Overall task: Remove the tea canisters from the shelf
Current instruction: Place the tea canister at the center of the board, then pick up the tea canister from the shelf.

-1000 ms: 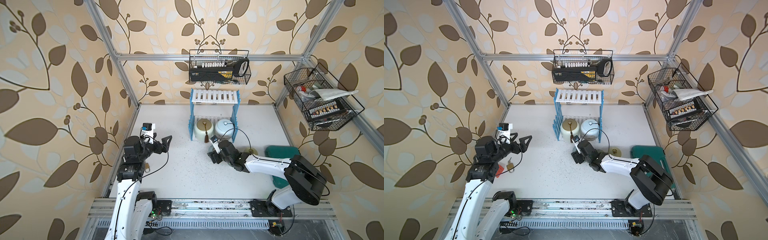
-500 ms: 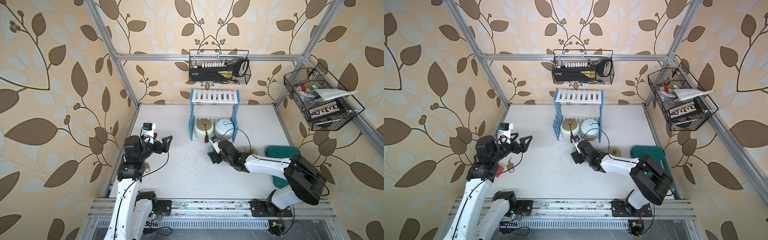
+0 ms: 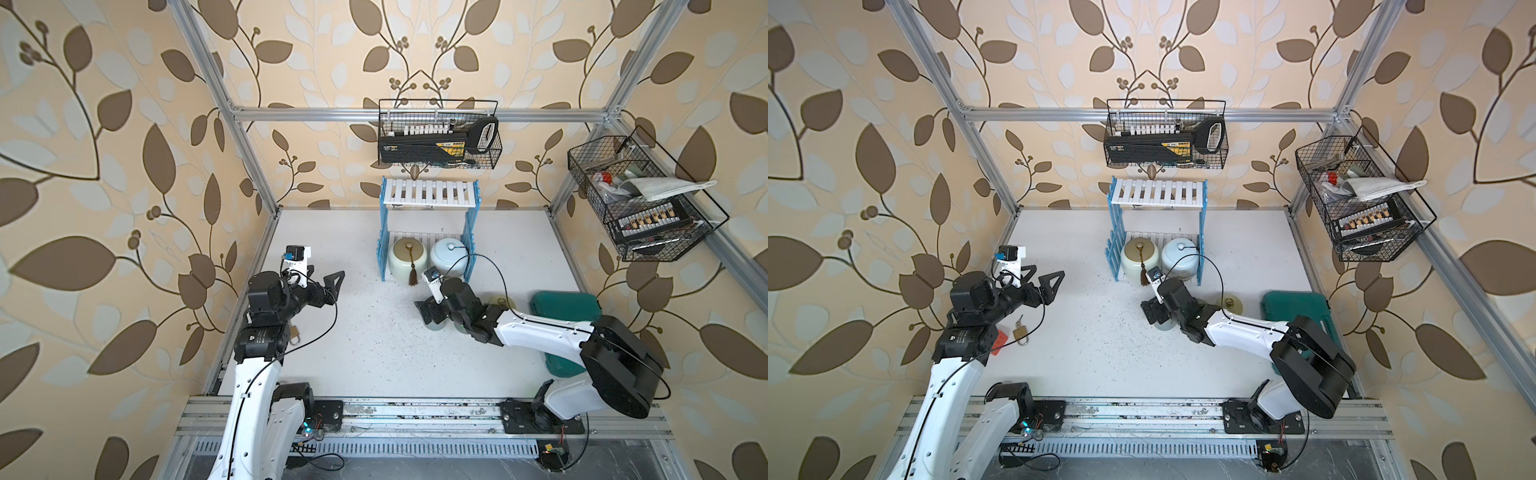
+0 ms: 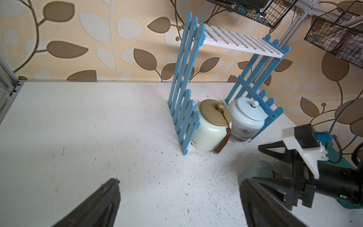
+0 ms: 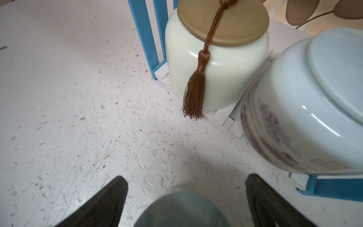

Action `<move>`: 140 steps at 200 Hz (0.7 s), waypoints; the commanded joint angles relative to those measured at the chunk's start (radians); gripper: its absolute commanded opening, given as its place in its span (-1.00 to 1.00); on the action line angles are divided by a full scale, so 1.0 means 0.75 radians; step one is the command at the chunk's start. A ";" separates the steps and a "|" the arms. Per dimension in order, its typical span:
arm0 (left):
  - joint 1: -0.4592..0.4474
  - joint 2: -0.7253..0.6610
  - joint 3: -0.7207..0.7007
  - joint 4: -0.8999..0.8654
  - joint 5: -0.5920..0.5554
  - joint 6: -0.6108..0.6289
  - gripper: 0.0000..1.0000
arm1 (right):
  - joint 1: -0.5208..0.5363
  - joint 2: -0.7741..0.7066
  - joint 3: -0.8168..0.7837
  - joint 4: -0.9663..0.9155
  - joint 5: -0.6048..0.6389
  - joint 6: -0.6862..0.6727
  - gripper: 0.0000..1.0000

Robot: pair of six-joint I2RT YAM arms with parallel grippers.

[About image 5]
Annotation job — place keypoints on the blue tea canister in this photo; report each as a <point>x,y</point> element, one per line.
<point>182,209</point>

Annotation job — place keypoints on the cream jar with tassel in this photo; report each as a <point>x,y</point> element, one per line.
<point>213,50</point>

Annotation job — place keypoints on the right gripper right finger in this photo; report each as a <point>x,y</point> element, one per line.
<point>269,209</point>

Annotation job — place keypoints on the pale blue round jar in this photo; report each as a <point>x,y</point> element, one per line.
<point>305,113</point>

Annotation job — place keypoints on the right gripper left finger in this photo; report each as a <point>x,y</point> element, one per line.
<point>103,210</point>

